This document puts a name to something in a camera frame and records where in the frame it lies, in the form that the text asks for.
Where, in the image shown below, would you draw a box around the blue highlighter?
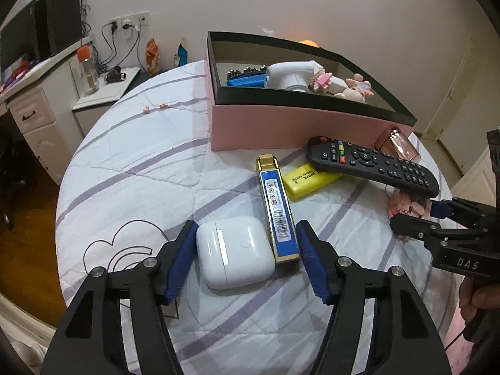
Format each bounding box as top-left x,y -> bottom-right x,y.
227,76 -> 266,88

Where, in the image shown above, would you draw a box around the blue and gold lighter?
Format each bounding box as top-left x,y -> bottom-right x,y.
256,154 -> 302,264

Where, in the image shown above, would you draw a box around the white earbuds case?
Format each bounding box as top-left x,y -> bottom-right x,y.
195,216 -> 276,290

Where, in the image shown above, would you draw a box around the pig doll figure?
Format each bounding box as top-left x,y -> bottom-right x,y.
334,73 -> 376,104

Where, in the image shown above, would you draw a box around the black monitor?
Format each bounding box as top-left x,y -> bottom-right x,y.
0,6 -> 40,73

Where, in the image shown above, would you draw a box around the pink box with black rim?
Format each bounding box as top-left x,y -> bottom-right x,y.
206,31 -> 418,152

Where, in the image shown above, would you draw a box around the black remote control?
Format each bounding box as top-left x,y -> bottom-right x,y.
306,136 -> 440,199

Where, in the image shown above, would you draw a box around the pink and white block toy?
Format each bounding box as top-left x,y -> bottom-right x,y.
308,69 -> 333,92

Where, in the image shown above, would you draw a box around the pink pillow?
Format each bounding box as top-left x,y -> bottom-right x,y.
443,305 -> 469,375

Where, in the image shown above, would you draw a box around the yellow highlighter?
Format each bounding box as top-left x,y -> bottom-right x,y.
282,163 -> 344,201

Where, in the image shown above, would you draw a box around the blue and white snack bag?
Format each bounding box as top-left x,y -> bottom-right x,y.
174,36 -> 190,67

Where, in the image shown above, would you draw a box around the black hair clip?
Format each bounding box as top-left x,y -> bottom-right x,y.
226,66 -> 268,81

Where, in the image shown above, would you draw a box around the white cabinet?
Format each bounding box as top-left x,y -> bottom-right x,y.
449,144 -> 493,200

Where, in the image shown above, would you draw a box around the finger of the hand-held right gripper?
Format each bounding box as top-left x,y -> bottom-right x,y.
390,213 -> 450,258
429,197 -> 493,229

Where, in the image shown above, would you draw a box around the white door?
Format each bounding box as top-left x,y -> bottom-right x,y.
424,43 -> 491,145

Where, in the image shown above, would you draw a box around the white side table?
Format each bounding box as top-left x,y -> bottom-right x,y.
71,66 -> 141,135

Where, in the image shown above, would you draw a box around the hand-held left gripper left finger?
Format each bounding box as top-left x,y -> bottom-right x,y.
40,220 -> 200,375

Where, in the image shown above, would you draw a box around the water bottle with orange cap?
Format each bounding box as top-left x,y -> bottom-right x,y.
76,46 -> 100,95

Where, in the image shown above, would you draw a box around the black computer tower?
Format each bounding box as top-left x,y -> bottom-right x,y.
34,0 -> 84,59

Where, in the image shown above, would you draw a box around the round table striped cloth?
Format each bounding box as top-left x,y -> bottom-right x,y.
55,60 -> 462,375

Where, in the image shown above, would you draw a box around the white plug adapter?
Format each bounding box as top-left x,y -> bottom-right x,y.
263,60 -> 323,92

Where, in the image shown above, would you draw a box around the white desk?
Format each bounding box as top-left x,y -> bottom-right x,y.
0,35 -> 96,186

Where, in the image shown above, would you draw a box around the orange snack bag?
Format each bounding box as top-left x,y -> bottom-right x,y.
144,38 -> 163,76

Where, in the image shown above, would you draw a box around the person's right hand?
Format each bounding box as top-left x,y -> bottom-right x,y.
458,275 -> 500,321

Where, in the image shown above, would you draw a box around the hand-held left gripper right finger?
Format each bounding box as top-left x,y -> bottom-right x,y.
295,220 -> 448,375

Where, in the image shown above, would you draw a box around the white wall sockets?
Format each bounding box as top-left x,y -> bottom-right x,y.
108,12 -> 151,32

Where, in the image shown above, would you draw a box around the black power cable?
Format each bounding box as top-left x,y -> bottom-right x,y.
101,21 -> 118,71

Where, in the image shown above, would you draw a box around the rose gold cup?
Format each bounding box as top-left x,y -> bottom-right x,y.
374,125 -> 422,164

